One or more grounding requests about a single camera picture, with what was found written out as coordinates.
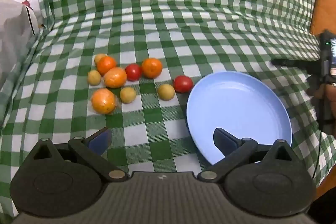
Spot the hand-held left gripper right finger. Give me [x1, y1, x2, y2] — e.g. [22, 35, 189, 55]
[197, 127, 301, 184]

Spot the bare orange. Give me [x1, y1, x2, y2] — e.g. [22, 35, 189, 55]
[141, 58, 163, 79]
[96, 56, 117, 76]

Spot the round plastic-wrapped orange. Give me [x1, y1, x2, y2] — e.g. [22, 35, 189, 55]
[91, 88, 121, 115]

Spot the person's right hand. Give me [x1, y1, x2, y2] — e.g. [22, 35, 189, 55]
[305, 74, 326, 99]

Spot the orange cushion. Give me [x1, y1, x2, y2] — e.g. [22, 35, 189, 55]
[310, 0, 336, 37]

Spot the white floral cloth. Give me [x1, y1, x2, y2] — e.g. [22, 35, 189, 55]
[0, 0, 53, 89]

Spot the light blue plate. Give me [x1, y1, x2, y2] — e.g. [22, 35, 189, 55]
[186, 71, 293, 165]

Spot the red tomato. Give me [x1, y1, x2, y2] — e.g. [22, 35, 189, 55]
[125, 63, 143, 81]
[173, 75, 194, 93]

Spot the oval plastic-wrapped orange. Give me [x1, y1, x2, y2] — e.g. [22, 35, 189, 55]
[103, 67, 128, 89]

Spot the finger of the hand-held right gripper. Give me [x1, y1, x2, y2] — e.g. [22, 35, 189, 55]
[271, 58, 322, 75]

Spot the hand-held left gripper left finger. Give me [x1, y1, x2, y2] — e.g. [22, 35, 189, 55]
[25, 127, 129, 182]

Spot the small yellow fruit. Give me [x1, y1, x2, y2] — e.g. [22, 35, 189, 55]
[157, 84, 175, 101]
[120, 86, 137, 104]
[94, 54, 108, 65]
[87, 70, 102, 86]

